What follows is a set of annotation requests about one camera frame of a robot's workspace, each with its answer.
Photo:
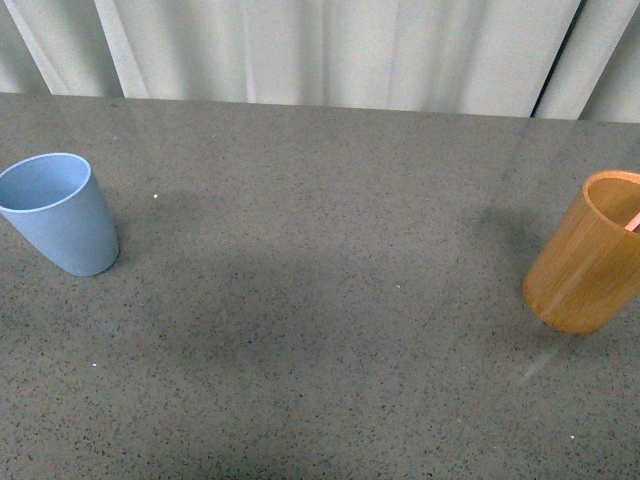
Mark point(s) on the blue plastic cup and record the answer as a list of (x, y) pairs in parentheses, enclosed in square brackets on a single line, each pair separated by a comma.
[(55, 201)]

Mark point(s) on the brown bamboo holder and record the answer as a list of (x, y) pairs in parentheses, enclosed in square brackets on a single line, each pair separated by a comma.
[(589, 268)]

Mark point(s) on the white curtain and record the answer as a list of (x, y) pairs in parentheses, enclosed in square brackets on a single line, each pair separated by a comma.
[(545, 59)]

